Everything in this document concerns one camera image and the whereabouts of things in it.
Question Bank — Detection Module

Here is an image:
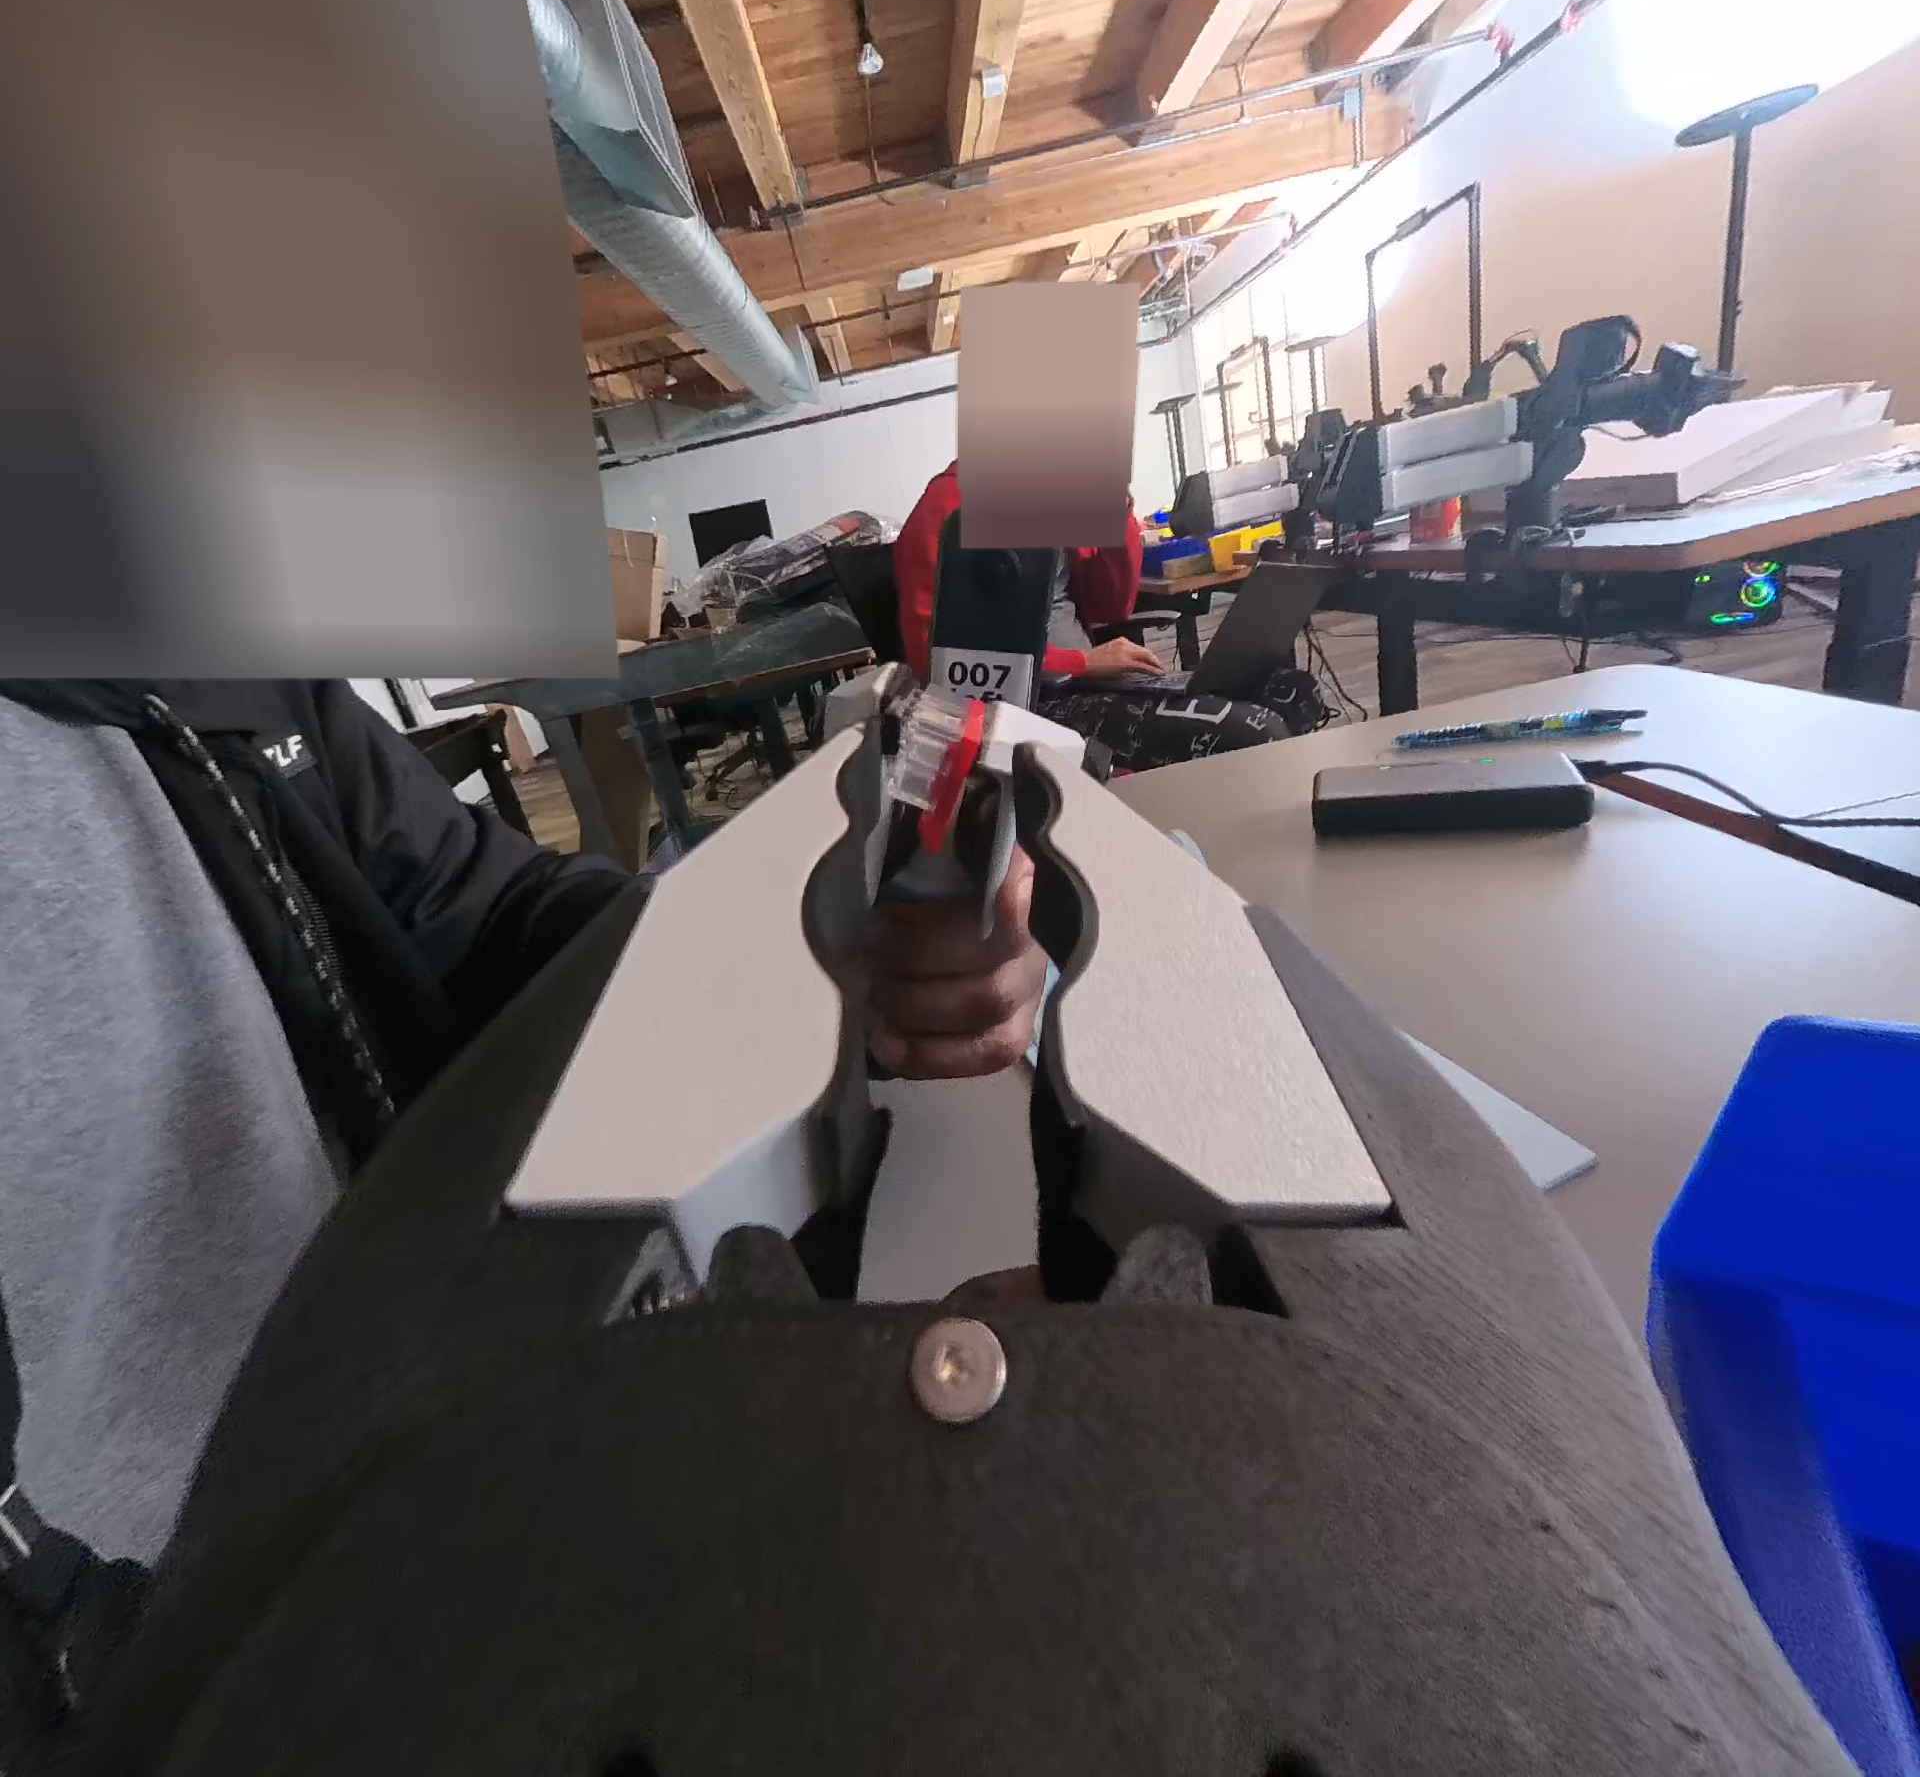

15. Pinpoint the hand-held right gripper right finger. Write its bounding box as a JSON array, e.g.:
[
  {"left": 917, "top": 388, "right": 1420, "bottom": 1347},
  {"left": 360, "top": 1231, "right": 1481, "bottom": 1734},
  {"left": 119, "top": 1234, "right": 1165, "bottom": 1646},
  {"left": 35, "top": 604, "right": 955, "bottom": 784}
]
[{"left": 1012, "top": 741, "right": 1397, "bottom": 1270}]

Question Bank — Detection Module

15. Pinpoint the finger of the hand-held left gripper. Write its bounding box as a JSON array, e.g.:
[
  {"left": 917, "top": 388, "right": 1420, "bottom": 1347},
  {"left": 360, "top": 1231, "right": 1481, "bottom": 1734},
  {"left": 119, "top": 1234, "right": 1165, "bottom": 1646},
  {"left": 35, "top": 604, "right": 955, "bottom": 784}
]
[
  {"left": 825, "top": 667, "right": 916, "bottom": 747},
  {"left": 982, "top": 696, "right": 1089, "bottom": 789}
]

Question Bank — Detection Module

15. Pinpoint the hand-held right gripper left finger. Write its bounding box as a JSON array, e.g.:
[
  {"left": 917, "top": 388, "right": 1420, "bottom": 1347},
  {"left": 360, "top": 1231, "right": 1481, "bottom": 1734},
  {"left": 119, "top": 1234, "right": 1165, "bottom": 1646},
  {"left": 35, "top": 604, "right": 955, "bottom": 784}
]
[{"left": 501, "top": 726, "right": 903, "bottom": 1261}]

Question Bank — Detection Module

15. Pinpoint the red and clear brick assembly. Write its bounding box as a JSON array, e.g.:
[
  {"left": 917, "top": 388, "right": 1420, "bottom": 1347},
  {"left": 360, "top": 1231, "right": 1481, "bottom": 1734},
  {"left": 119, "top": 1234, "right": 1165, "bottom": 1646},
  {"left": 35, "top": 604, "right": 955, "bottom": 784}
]
[{"left": 883, "top": 694, "right": 994, "bottom": 857}]

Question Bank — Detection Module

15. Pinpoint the white grey robot base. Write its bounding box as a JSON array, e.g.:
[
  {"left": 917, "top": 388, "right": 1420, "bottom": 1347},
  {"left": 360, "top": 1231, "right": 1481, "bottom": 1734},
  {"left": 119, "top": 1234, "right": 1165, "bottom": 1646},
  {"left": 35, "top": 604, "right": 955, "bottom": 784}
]
[
  {"left": 1167, "top": 458, "right": 1304, "bottom": 535},
  {"left": 1372, "top": 397, "right": 1539, "bottom": 520}
]

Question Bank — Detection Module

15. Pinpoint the person's left forearm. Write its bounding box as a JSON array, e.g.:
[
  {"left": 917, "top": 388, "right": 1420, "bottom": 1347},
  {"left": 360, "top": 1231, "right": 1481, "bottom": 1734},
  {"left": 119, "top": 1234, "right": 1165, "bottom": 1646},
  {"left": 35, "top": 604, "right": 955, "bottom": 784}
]
[{"left": 406, "top": 818, "right": 662, "bottom": 1031}]

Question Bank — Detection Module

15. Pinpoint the grey desk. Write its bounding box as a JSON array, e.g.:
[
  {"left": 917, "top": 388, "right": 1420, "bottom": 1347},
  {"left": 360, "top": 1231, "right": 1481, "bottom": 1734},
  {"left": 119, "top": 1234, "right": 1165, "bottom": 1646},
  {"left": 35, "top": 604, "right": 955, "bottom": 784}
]
[{"left": 856, "top": 664, "right": 1920, "bottom": 1360}]

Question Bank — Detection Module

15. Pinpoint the person's left hand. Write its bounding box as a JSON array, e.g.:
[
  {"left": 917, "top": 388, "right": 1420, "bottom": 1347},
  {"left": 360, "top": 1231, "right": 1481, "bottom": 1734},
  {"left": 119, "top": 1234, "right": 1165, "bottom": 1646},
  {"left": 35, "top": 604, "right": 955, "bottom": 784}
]
[{"left": 863, "top": 849, "right": 1045, "bottom": 1082}]

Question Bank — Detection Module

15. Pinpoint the dark green table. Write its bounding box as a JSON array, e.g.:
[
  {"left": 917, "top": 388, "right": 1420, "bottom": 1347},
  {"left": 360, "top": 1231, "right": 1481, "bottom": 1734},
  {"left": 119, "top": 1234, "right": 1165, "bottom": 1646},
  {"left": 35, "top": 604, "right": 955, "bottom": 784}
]
[{"left": 436, "top": 600, "right": 879, "bottom": 864}]

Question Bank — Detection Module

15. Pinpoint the black office chair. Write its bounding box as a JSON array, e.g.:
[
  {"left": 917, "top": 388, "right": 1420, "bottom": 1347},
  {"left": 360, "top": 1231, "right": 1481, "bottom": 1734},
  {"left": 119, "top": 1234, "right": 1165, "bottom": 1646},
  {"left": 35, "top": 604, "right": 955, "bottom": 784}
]
[{"left": 825, "top": 539, "right": 909, "bottom": 669}]

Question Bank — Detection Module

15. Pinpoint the black patterned bag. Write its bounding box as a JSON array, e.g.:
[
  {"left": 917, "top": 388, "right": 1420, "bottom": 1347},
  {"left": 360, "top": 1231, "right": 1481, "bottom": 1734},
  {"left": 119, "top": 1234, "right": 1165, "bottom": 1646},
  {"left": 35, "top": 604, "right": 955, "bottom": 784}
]
[{"left": 1042, "top": 667, "right": 1328, "bottom": 774}]

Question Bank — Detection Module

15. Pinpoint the grey laptop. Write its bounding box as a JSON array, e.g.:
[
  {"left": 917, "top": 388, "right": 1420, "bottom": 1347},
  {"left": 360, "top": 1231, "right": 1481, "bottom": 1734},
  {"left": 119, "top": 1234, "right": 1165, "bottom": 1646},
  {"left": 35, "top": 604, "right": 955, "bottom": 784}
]
[{"left": 1164, "top": 559, "right": 1341, "bottom": 699}]

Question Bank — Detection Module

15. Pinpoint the cardboard box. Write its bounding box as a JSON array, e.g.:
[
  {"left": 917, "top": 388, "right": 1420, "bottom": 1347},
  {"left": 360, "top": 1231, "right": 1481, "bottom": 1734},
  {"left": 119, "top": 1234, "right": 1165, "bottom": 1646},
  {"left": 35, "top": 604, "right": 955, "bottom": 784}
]
[{"left": 608, "top": 524, "right": 672, "bottom": 644}]

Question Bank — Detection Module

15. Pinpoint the light blue instruction booklet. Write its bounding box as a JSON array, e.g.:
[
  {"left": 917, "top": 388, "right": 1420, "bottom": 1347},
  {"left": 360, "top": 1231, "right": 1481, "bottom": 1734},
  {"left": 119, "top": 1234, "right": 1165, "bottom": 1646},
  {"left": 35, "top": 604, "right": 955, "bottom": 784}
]
[{"left": 1171, "top": 832, "right": 1600, "bottom": 1190}]

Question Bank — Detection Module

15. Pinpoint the black power bank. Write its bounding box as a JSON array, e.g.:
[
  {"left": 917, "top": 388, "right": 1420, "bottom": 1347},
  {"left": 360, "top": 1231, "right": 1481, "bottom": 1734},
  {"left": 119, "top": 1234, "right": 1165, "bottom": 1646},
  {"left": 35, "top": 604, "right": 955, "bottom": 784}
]
[{"left": 1312, "top": 752, "right": 1597, "bottom": 837}]

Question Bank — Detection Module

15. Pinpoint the blue patterned pen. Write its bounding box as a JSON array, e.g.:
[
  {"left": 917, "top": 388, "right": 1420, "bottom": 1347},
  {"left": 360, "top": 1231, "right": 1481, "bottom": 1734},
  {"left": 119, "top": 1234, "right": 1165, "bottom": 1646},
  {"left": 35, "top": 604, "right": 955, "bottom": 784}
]
[{"left": 1393, "top": 706, "right": 1651, "bottom": 752}]

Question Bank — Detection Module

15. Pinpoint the person's clothed torso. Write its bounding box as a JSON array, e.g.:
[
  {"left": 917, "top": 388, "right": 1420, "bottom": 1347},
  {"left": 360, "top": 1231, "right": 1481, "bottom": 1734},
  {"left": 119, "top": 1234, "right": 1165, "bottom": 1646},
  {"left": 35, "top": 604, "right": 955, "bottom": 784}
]
[{"left": 0, "top": 680, "right": 453, "bottom": 1777}]

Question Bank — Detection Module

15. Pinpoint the blue plastic storage bin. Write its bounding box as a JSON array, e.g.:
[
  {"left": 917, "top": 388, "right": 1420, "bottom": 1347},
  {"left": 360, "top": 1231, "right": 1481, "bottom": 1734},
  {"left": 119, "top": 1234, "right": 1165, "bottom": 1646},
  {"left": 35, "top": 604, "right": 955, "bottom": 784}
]
[{"left": 1647, "top": 1015, "right": 1920, "bottom": 1777}]

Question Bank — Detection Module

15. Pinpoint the computer with coloured lights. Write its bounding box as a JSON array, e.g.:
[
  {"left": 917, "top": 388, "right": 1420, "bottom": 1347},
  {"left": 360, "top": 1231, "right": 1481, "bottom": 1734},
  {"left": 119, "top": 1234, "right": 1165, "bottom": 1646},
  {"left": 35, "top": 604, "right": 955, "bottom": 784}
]
[{"left": 1687, "top": 556, "right": 1789, "bottom": 630}]

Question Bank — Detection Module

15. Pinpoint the stack of white boxes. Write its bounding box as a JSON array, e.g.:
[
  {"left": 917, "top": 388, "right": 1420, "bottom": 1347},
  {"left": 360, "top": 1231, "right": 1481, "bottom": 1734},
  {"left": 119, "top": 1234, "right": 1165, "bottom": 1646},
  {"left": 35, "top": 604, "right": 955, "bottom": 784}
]
[{"left": 1561, "top": 383, "right": 1900, "bottom": 509}]

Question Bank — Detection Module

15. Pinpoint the wooden top work table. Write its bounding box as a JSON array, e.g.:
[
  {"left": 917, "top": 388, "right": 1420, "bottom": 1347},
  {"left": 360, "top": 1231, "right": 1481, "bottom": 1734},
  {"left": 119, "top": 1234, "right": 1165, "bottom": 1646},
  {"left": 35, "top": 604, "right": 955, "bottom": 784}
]
[{"left": 1321, "top": 435, "right": 1920, "bottom": 718}]

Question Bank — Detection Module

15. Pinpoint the black floor lamp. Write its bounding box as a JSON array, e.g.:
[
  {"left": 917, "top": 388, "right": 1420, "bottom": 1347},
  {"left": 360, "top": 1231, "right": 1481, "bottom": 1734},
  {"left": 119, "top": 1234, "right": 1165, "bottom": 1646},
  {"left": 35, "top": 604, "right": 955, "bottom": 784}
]
[{"left": 1674, "top": 83, "right": 1821, "bottom": 377}]

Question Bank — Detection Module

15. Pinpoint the silver ventilation duct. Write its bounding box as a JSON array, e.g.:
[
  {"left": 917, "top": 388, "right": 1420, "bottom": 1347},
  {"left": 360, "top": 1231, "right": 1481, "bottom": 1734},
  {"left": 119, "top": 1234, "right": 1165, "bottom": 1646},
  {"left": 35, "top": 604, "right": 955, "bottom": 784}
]
[{"left": 519, "top": 0, "right": 825, "bottom": 413}]

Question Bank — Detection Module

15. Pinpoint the dark cable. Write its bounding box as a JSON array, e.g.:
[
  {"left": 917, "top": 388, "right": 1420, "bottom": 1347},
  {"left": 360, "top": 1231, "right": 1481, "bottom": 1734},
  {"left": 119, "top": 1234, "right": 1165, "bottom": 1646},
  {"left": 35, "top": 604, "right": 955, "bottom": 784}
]
[{"left": 1574, "top": 758, "right": 1920, "bottom": 833}]

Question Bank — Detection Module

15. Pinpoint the black camera frame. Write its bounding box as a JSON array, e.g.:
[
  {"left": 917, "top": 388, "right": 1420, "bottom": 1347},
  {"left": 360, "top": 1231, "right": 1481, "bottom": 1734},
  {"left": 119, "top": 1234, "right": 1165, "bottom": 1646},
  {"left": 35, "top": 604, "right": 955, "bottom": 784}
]
[{"left": 1362, "top": 184, "right": 1487, "bottom": 422}]

